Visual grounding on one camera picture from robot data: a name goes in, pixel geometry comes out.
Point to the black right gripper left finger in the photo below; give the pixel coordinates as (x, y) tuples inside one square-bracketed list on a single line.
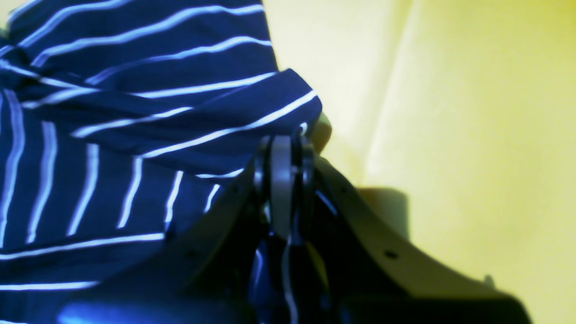
[(202, 276)]

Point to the navy white striped T-shirt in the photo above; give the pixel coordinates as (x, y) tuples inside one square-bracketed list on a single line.
[(121, 123)]

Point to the yellow table cloth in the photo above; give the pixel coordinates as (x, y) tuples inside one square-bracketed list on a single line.
[(464, 110)]

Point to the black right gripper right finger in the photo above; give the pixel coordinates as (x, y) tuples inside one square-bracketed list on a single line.
[(375, 276)]

